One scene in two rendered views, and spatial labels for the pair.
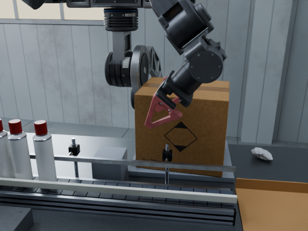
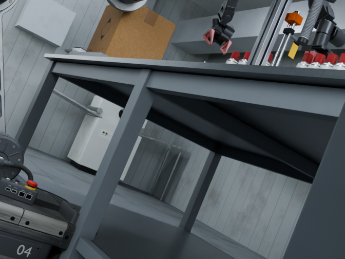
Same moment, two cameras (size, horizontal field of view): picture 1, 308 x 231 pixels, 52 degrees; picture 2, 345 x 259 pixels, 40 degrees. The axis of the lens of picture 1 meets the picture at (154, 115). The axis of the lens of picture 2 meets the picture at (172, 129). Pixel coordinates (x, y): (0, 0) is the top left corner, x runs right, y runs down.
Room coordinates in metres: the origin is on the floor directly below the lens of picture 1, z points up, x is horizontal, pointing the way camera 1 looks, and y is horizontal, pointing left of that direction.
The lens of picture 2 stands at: (2.16, 1.69, 0.53)
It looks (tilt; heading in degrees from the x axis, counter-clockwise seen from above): 5 degrees up; 229
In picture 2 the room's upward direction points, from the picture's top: 23 degrees clockwise
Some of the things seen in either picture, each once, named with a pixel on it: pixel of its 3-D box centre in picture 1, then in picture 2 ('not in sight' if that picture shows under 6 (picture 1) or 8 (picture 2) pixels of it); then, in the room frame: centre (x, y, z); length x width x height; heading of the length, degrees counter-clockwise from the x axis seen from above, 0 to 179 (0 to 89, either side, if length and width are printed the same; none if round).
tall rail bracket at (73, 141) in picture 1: (73, 164); not in sight; (0.89, 0.26, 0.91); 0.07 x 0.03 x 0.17; 173
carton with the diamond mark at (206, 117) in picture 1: (184, 123); (128, 41); (1.06, -0.11, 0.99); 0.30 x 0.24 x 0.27; 77
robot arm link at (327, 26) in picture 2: not in sight; (325, 30); (0.76, 0.64, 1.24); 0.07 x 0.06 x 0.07; 169
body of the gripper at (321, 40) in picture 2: not in sight; (319, 43); (0.76, 0.64, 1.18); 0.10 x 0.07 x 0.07; 83
